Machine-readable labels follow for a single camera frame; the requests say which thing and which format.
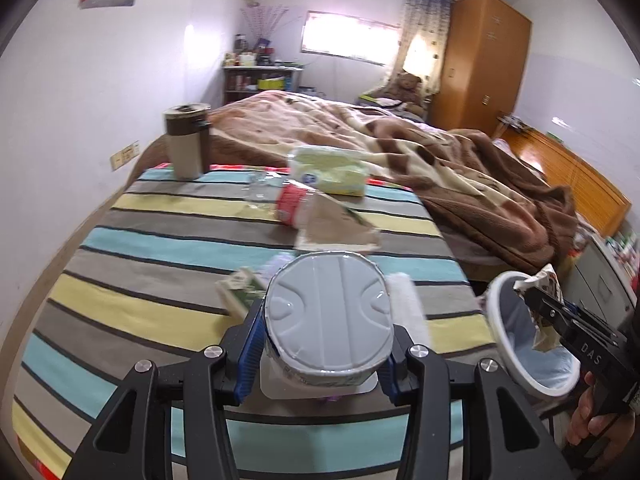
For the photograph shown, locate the green wet wipes pack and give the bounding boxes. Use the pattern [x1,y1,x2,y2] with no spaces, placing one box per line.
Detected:
[287,145,370,197]

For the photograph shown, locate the grey foil lidded cup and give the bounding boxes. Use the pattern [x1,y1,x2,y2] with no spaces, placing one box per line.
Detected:
[260,250,396,401]

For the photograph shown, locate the brown teddy bear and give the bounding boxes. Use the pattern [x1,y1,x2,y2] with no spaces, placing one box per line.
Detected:
[385,72,426,107]

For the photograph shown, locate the decorative dry branches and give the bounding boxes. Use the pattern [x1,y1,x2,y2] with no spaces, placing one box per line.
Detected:
[240,4,292,51]

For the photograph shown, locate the cluttered shelf unit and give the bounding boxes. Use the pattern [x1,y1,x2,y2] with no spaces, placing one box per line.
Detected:
[221,35,304,107]

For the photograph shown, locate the patterned curtain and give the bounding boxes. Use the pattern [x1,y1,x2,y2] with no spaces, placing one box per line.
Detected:
[395,0,452,96]

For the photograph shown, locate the white round waste bin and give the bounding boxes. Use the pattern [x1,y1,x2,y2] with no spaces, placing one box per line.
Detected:
[485,270,583,398]

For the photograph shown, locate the wooden wardrobe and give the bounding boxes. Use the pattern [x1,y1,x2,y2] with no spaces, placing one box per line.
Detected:
[432,0,532,137]

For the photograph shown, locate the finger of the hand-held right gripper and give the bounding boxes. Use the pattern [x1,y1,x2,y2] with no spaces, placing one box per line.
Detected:
[522,285,576,328]

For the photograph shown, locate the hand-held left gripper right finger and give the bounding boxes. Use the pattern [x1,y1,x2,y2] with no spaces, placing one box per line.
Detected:
[377,322,576,480]

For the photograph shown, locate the red plaid cloth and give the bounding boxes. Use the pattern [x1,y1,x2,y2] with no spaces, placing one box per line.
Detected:
[209,162,283,172]

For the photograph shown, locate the bright window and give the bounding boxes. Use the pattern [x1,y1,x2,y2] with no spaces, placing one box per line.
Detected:
[301,10,402,67]

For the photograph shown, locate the group of medicine boxes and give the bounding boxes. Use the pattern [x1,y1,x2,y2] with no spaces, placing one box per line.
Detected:
[604,229,640,267]

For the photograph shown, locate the peach patterned quilt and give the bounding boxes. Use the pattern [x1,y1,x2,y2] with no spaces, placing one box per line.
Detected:
[207,90,381,171]

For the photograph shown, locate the clear plastic bin liner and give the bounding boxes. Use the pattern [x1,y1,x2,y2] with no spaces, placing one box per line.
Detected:
[500,280,576,391]

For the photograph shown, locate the wall power socket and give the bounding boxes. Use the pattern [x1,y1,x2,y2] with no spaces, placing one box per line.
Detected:
[110,142,140,172]

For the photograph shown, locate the grey drawer cabinet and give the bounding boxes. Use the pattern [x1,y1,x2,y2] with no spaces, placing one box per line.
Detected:
[567,232,640,323]

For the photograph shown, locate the printed wrapper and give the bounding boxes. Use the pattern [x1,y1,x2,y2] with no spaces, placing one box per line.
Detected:
[514,264,566,353]

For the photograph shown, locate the brown beige thermos mug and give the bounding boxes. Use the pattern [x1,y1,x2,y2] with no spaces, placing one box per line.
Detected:
[164,102,213,181]

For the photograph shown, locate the brown paper carton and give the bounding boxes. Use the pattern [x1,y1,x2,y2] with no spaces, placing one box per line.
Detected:
[294,192,381,253]

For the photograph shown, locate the brown cream fleece blanket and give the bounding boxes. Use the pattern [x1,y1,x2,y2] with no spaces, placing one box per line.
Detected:
[320,102,581,273]

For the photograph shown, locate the white crumpled tissue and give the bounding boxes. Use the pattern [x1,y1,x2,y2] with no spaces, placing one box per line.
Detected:
[387,272,430,346]

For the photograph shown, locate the person's right hand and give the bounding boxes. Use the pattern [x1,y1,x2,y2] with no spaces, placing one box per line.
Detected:
[567,385,618,461]

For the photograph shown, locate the small green white carton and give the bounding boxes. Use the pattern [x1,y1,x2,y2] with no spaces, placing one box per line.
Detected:
[216,266,268,318]

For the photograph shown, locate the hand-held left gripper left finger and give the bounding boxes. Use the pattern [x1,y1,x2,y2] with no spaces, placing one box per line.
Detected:
[75,297,266,480]

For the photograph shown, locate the wooden bed headboard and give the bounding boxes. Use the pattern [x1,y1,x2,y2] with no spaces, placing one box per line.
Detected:
[495,125,632,238]

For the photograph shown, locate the clear bottle with red label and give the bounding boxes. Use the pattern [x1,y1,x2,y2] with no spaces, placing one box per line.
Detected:
[245,172,321,226]

